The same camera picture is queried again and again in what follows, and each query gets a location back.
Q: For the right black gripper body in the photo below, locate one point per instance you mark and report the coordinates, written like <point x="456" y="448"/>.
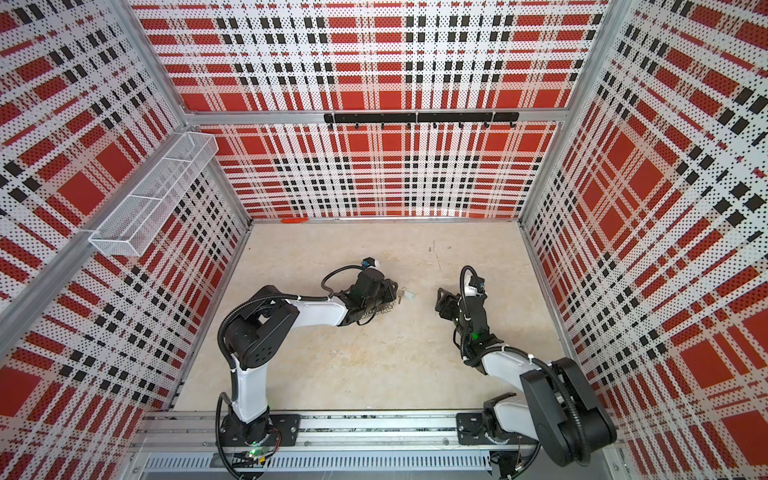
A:
<point x="463" y="332"/>

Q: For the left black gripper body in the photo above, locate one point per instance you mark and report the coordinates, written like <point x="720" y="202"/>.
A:
<point x="385" y="294"/>

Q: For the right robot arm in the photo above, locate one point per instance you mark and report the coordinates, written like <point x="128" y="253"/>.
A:
<point x="552" y="403"/>

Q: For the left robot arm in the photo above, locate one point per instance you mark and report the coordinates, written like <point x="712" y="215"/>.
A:
<point x="251" y="335"/>

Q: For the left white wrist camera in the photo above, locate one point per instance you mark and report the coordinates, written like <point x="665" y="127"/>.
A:
<point x="370" y="262"/>

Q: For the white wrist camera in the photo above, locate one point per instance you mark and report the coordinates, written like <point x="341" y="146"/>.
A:
<point x="370" y="262"/>
<point x="475" y="288"/>

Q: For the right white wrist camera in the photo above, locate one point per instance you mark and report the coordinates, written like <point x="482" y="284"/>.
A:
<point x="475" y="288"/>

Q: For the black hook rail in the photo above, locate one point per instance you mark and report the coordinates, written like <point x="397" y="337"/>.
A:
<point x="357" y="119"/>

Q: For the white wire mesh basket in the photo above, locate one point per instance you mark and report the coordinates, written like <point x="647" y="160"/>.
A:
<point x="135" y="222"/>

